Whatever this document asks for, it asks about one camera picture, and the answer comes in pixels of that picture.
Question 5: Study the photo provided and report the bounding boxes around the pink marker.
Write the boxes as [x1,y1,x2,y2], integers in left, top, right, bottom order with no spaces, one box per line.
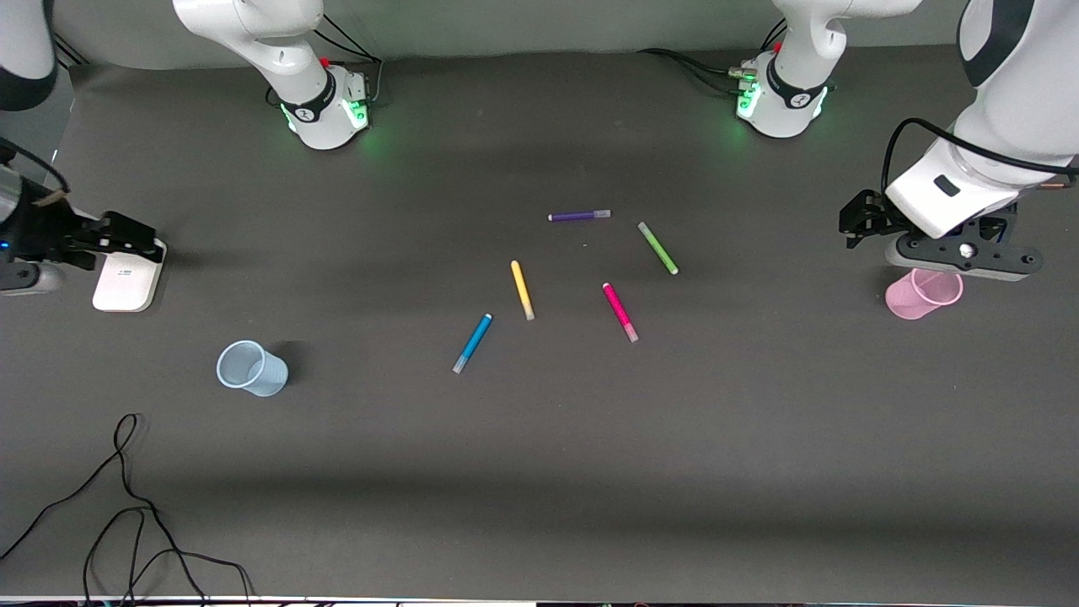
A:
[602,282,639,343]

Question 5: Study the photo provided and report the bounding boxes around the blue marker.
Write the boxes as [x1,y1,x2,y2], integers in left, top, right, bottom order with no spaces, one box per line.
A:
[453,314,494,374]

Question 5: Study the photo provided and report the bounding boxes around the white desk stand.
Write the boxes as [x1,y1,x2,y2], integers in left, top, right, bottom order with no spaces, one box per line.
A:
[72,207,168,314]

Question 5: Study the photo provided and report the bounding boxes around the translucent pink cup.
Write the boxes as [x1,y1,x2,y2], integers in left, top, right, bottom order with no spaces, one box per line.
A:
[885,268,964,321]

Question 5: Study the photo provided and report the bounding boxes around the translucent blue cup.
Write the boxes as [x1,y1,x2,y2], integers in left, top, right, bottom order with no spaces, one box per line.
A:
[217,340,289,398]

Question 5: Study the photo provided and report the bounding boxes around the green marker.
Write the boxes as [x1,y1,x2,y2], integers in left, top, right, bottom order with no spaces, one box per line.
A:
[637,221,679,276]

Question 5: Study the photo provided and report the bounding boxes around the yellow marker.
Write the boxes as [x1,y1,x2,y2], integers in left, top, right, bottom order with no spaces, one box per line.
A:
[510,260,536,321]

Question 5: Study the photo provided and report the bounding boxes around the black left base cable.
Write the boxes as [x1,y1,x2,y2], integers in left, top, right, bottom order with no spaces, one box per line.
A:
[638,21,789,94]

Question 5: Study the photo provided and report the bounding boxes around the black base cable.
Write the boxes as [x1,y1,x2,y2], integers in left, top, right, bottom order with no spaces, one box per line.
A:
[638,21,789,94]
[314,15,385,107]

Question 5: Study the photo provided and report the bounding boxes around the loose black cable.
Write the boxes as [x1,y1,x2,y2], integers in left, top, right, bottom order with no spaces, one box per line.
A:
[0,413,254,604]

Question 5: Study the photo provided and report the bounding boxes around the black right base cable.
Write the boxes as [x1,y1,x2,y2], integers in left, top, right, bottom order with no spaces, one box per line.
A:
[314,15,385,107]

